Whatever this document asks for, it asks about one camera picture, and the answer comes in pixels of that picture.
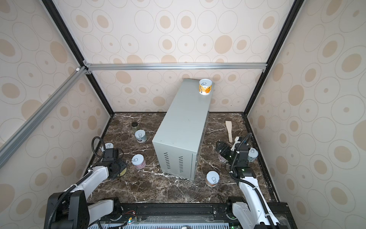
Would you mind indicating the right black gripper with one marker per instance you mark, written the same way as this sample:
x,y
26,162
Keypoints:
x,y
222,147

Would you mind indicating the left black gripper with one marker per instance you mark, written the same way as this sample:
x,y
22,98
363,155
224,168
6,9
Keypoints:
x,y
123,165

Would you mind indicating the orange label can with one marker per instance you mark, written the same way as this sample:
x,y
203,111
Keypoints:
x,y
205,86

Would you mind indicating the pink label can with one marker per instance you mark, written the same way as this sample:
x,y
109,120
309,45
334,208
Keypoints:
x,y
222,159
138,161

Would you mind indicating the yellow label can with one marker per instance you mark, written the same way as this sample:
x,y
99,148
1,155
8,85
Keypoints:
x,y
123,172

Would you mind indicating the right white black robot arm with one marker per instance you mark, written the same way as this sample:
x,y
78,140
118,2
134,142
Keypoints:
x,y
254,213

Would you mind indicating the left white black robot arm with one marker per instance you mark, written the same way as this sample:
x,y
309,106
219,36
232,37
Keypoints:
x,y
83,186

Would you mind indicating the brown label can left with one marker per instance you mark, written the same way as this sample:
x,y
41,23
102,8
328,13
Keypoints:
x,y
107,146

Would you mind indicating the teal label can right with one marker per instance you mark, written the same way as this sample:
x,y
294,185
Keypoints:
x,y
252,154

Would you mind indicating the teal label can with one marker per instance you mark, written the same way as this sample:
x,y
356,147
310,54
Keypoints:
x,y
252,154
140,136

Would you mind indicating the wooden spatula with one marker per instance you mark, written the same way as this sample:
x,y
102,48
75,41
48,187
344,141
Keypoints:
x,y
229,130

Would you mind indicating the red label can front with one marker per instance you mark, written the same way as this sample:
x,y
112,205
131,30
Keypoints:
x,y
212,178

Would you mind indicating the teal label can left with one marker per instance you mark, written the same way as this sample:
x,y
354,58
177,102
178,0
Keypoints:
x,y
140,136

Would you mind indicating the grey metal cabinet box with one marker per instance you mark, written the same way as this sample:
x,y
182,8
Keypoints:
x,y
179,138

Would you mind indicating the left diagonal aluminium bar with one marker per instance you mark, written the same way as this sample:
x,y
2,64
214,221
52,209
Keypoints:
x,y
18,138

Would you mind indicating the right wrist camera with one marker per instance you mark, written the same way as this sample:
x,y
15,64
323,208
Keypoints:
x,y
237,141

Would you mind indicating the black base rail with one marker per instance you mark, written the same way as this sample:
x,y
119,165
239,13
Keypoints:
x,y
141,212

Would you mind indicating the horizontal aluminium frame bar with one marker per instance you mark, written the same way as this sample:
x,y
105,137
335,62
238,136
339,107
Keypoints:
x,y
155,67

